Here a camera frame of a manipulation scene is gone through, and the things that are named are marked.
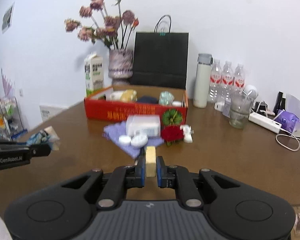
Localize white milk carton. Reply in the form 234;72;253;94
84;52;105;97

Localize purple wall sticker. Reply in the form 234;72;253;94
0;67;17;98

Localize dried pink flowers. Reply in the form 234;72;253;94
64;0;140;50

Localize wooden desktop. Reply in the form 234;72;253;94
0;99;300;240

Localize iridescent plastic bag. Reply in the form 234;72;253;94
159;91;174;105

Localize white round gadget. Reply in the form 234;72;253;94
244;84;258;99

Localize black tube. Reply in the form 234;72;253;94
274;92;284;113

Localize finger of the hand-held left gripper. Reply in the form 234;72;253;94
0;139;28;147
0;144;52;158

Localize white cable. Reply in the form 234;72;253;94
276;132;300;152

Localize purple tissue pack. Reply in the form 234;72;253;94
274;109;300;138

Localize small printed tin box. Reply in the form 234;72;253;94
222;99;232;117

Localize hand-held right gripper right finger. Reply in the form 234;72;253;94
156;156;241;209

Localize white power strip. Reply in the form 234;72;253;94
248;112;282;133

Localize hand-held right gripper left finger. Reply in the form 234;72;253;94
61;156;147;209

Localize wire storage rack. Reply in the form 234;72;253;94
0;96;28;140

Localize yellow white plush hamster toy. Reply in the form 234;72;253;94
109;89;138;102

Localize white thermos bottle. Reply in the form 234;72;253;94
193;53;214;108

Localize wall poster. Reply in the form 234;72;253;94
1;2;16;34

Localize red cardboard box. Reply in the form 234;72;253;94
84;85;189;127

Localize glass cup with straw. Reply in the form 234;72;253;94
229;90;255;130

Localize clear cotton swab box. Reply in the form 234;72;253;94
126;114;162;137

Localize purple cloth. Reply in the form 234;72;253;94
103;122;164;159

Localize purple textured vase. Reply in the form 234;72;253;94
108;49;134;85

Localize dark blue pouch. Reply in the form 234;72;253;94
136;95;159;104

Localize black paper bag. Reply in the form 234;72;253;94
130;15;190;90

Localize red artificial rose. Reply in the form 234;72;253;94
161;126;184;147

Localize white round disc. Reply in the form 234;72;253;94
130;134;148;147

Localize blue white snack packet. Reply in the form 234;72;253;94
27;126;62;152

